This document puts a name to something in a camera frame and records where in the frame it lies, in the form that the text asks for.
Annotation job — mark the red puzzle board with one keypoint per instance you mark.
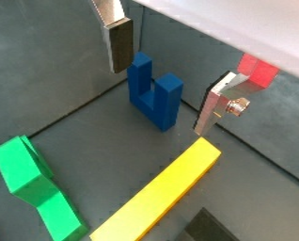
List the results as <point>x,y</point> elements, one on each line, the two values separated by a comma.
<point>259,71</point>

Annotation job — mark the black angle bracket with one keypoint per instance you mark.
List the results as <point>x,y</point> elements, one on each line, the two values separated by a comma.
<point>205,228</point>

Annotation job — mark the yellow long bar block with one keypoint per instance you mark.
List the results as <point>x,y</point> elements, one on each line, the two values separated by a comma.
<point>141,212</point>

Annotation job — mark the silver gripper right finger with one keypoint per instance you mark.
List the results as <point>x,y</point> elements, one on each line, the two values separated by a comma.
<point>224,98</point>

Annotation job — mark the green zigzag block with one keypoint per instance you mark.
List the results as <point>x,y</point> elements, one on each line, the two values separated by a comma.
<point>29,181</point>

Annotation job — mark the blue U-shaped block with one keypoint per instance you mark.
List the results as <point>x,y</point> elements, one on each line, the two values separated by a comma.
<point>155,97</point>

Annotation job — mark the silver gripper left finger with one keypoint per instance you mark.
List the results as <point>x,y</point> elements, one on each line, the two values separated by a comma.
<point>117,33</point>

